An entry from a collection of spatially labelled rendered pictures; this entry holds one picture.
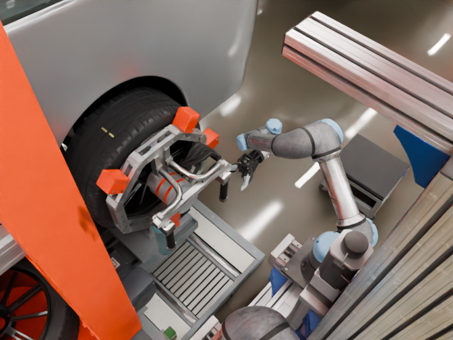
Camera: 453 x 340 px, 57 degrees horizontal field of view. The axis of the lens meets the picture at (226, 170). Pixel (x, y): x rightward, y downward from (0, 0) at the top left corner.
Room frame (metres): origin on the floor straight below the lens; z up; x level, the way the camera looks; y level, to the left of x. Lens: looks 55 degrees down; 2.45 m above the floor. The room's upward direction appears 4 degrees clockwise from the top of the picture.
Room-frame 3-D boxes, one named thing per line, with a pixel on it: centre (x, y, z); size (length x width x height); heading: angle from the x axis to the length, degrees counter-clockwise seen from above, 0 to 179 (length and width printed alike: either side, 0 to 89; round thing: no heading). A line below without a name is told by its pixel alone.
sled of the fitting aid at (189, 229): (1.14, 0.45, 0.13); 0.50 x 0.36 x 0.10; 141
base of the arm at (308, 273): (0.69, -0.41, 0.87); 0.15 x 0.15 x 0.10
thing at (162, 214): (0.90, 0.26, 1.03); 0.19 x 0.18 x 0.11; 51
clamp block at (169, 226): (0.80, 0.24, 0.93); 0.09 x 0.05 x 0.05; 51
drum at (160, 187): (1.01, 0.24, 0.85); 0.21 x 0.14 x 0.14; 51
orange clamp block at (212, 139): (1.31, 0.10, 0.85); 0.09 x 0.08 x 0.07; 141
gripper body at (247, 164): (1.19, -0.11, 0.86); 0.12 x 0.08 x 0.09; 141
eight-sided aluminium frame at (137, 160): (1.06, 0.30, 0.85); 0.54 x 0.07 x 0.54; 141
